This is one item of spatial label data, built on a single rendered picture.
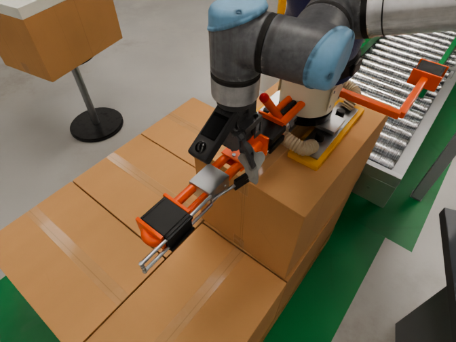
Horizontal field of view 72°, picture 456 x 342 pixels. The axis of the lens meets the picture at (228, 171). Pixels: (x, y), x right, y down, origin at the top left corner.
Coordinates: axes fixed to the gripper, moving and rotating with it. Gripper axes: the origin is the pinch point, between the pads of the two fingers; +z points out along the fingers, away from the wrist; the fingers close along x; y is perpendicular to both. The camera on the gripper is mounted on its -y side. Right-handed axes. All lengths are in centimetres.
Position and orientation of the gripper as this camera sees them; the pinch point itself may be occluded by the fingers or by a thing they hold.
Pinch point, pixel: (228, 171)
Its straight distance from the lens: 73.8
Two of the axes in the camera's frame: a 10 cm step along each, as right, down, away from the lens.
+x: -7.8, -4.7, 4.1
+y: 6.2, -5.9, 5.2
